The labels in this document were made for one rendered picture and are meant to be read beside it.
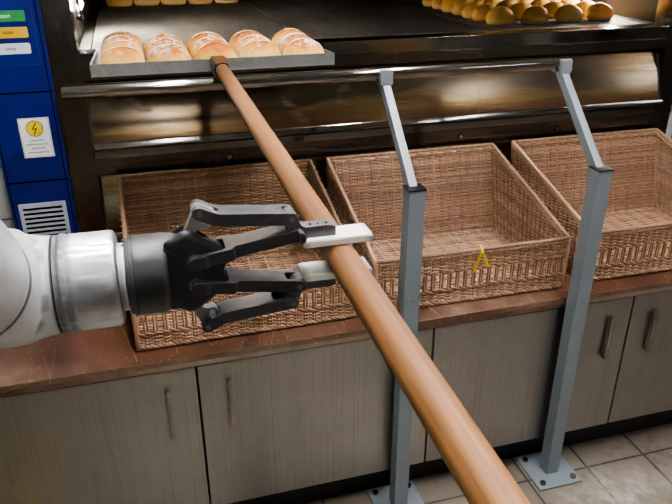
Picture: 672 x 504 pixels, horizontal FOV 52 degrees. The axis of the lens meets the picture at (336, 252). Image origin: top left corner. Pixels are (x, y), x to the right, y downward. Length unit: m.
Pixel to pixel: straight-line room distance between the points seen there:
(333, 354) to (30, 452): 0.74
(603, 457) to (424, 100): 1.22
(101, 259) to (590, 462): 1.90
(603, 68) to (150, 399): 1.71
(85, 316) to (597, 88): 2.03
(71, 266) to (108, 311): 0.05
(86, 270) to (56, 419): 1.13
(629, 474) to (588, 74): 1.24
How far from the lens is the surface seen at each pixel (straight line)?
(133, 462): 1.82
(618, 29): 2.44
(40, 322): 0.64
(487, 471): 0.43
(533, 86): 2.31
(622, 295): 2.05
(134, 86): 1.58
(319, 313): 1.72
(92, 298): 0.63
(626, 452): 2.40
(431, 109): 2.15
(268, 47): 1.67
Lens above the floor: 1.49
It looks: 26 degrees down
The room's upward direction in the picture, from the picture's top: straight up
